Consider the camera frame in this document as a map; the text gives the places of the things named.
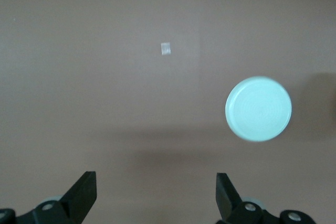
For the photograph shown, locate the small clear tape piece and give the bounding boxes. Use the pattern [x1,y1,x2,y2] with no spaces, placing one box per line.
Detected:
[160,42,172,56]

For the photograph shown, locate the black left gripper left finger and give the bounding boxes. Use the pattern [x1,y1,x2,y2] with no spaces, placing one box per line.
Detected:
[14,170,98,224]

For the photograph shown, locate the light green round plate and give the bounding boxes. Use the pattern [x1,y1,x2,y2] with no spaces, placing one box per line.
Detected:
[225,76,292,142]

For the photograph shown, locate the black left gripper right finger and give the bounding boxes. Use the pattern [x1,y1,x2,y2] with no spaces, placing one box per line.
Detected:
[216,173,283,224]

